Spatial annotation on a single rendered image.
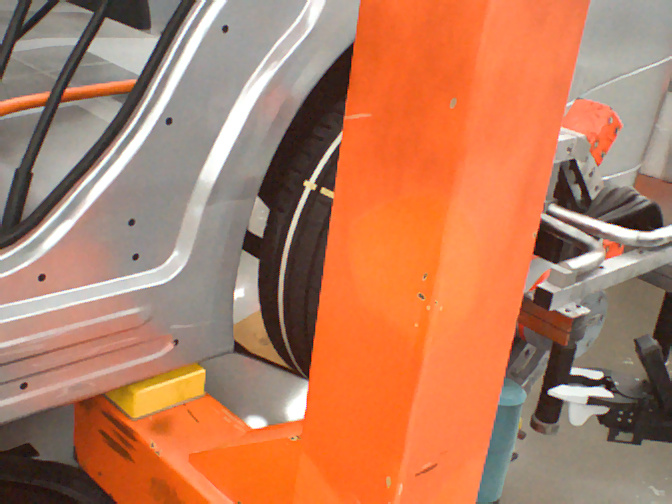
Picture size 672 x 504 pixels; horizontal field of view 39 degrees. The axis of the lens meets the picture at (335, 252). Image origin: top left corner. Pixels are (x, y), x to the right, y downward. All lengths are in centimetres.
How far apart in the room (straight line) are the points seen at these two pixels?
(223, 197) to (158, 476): 42
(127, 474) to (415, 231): 75
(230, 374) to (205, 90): 169
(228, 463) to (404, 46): 65
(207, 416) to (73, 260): 35
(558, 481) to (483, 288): 179
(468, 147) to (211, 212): 60
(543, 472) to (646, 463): 34
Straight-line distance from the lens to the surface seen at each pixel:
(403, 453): 101
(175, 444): 144
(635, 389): 147
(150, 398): 148
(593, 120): 172
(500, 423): 157
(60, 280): 132
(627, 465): 290
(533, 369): 185
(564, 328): 139
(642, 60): 224
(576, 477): 278
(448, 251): 90
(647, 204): 166
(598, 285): 147
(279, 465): 122
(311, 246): 151
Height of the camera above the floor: 151
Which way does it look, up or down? 23 degrees down
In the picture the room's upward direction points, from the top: 8 degrees clockwise
